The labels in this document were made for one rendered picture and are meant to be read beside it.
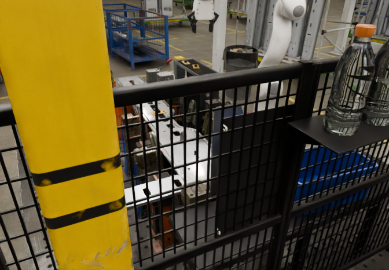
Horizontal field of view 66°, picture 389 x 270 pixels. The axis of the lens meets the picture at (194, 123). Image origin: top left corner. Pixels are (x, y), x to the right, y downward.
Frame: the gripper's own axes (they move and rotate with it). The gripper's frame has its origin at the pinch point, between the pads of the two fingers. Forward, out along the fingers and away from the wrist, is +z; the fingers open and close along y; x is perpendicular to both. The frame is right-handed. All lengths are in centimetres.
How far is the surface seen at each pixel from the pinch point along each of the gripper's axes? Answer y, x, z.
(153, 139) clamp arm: 39, 38, 35
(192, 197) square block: 36, 73, 37
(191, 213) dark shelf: 38, 77, 40
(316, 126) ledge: 23, 102, 0
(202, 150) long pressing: 17, 41, 43
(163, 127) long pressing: 26, 13, 44
